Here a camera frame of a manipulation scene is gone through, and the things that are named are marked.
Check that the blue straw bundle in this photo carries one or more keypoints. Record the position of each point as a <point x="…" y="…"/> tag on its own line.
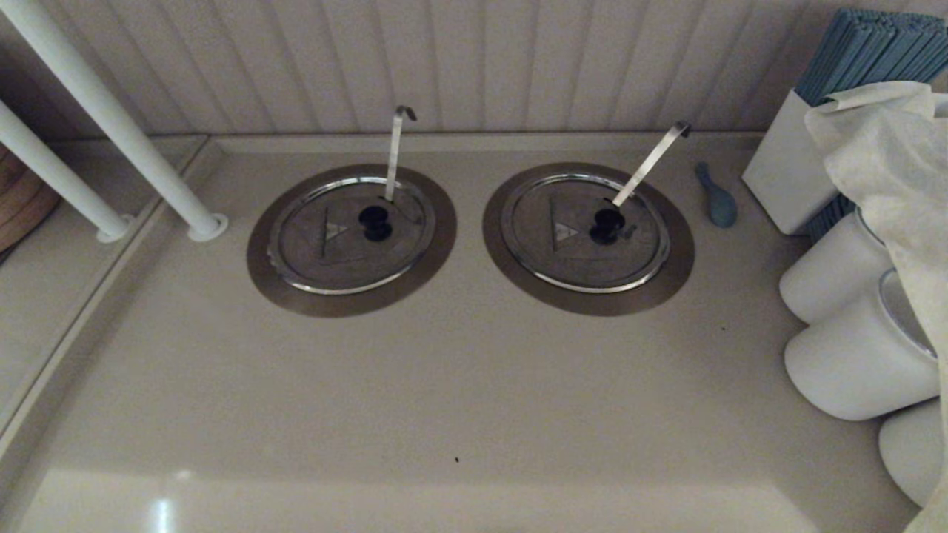
<point x="874" y="52"/>

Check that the steel hinged lid black knob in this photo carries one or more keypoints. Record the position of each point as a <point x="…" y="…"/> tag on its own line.
<point x="326" y="259"/>
<point x="563" y="259"/>

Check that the round wooden board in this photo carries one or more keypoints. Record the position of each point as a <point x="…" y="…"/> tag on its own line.
<point x="22" y="207"/>

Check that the round bronze well rim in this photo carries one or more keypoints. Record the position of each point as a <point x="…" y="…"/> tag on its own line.
<point x="592" y="305"/>
<point x="348" y="305"/>

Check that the white cylinder container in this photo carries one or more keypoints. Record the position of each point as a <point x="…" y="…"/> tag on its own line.
<point x="852" y="363"/>
<point x="911" y="451"/>
<point x="829" y="274"/>

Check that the white crumpled cloth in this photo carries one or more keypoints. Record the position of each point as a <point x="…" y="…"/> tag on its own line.
<point x="889" y="163"/>

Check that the thin white post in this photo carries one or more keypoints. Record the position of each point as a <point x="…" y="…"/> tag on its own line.
<point x="52" y="174"/>

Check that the blue ribbed pack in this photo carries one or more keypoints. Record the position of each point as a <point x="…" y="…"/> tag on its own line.
<point x="829" y="218"/>

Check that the thick white post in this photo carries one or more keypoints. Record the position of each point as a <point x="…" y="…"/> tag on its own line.
<point x="111" y="118"/>

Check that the small blue spoon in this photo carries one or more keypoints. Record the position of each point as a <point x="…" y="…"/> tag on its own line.
<point x="722" y="207"/>

